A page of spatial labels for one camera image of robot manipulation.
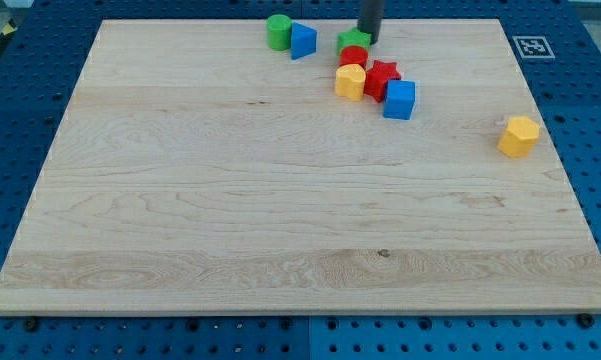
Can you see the green star block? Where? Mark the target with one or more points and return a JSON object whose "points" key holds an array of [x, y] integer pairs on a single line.
{"points": [[353, 37]]}

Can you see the red star block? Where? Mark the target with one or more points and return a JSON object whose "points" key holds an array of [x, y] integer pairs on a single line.
{"points": [[377, 78]]}

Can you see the red circle block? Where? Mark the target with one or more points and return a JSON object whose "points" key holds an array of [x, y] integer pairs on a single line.
{"points": [[354, 54]]}

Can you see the light wooden board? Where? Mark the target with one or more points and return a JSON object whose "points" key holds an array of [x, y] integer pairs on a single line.
{"points": [[196, 172]]}

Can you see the yellow heart block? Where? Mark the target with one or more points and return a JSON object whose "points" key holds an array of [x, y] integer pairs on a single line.
{"points": [[350, 82]]}

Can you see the blue cube block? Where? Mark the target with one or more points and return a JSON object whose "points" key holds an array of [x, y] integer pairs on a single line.
{"points": [[400, 99]]}

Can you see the blue triangle block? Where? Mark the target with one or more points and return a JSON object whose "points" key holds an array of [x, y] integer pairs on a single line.
{"points": [[303, 40]]}

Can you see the green cylinder block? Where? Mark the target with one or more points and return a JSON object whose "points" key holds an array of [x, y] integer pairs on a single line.
{"points": [[278, 31]]}

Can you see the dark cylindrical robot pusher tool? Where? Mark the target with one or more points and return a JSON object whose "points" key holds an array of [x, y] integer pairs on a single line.
{"points": [[370, 17]]}

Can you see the yellow hexagon block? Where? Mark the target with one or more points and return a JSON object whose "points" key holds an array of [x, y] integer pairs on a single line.
{"points": [[519, 137]]}

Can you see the white fiducial marker tag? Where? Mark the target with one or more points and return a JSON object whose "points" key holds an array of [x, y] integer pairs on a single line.
{"points": [[533, 47]]}

